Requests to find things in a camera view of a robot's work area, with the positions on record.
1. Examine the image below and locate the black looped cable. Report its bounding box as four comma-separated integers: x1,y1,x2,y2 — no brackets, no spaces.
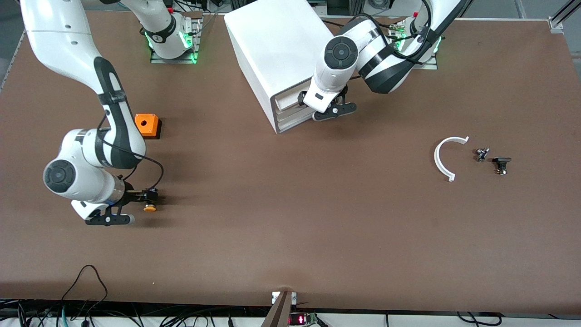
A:
60,265,108,314

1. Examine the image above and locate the black cable at table edge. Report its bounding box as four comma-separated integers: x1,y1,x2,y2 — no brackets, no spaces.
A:
456,312,502,327

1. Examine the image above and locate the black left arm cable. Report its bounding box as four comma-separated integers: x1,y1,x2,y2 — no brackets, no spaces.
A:
350,0,454,62

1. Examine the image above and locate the brown camera mount post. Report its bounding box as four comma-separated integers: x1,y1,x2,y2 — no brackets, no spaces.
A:
261,291,293,327

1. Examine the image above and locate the orange button enclosure box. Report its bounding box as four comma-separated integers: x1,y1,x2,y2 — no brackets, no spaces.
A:
134,114,162,140

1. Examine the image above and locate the orange push button black body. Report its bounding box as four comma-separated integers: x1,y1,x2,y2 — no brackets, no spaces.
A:
143,187,159,213

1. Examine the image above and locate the white curved plastic piece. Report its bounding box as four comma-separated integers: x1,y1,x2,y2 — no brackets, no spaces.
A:
433,136,470,183

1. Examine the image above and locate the small device with red light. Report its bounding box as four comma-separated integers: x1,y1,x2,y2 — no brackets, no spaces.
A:
289,312,318,327

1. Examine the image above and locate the aluminium frame profile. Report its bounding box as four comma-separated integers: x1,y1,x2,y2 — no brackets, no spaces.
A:
548,0,581,31

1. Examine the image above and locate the small black switch component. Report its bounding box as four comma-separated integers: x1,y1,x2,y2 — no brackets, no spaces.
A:
492,157,512,176

